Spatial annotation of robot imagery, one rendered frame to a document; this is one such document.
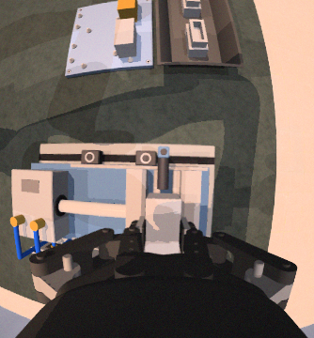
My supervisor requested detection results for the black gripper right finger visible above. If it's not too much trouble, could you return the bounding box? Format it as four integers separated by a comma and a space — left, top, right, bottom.
179, 217, 298, 310

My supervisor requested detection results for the orange block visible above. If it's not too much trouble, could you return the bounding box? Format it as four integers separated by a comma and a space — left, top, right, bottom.
118, 0, 138, 23

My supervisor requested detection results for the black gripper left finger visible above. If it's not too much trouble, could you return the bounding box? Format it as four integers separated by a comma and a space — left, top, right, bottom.
29, 216, 146, 304

